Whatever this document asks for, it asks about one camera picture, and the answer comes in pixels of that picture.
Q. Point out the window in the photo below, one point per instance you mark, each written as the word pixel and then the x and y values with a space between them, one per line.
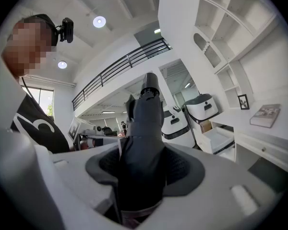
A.
pixel 46 102

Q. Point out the white drawer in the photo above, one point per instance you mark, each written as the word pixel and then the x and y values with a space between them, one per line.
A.
pixel 216 138
pixel 266 150

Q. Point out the grey hardcover book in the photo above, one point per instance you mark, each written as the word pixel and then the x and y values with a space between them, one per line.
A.
pixel 265 115

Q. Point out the brown cardboard box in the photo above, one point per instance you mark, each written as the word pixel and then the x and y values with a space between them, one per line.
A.
pixel 205 126

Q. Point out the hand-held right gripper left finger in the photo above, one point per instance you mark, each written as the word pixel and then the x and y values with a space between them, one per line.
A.
pixel 76 176

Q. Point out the white wall shelf unit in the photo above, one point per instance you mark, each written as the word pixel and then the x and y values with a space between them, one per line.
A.
pixel 232 27

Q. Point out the green exit sign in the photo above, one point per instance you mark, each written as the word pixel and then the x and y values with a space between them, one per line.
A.
pixel 157 31

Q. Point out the white cabinet top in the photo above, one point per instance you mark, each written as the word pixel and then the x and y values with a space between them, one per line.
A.
pixel 242 118

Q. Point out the person's head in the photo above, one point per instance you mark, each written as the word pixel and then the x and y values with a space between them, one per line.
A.
pixel 26 47

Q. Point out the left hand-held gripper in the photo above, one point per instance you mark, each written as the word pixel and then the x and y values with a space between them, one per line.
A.
pixel 75 128

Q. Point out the black shirt with white print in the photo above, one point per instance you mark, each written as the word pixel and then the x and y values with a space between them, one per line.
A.
pixel 36 126

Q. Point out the black picture frame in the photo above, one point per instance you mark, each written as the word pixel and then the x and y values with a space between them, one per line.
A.
pixel 243 102

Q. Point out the white and black machine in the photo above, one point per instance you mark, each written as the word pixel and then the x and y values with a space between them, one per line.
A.
pixel 176 126
pixel 202 105

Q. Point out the white closed drawer front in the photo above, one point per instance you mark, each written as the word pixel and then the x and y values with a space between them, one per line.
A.
pixel 266 150

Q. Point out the black metal railing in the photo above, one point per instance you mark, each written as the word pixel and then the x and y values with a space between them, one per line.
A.
pixel 124 62

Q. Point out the black head-mounted camera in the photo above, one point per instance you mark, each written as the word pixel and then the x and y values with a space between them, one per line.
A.
pixel 67 30

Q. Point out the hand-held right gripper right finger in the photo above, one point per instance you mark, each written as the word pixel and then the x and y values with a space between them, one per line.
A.
pixel 206 207

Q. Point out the round ceiling light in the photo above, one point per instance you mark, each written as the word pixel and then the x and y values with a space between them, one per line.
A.
pixel 62 65
pixel 99 21

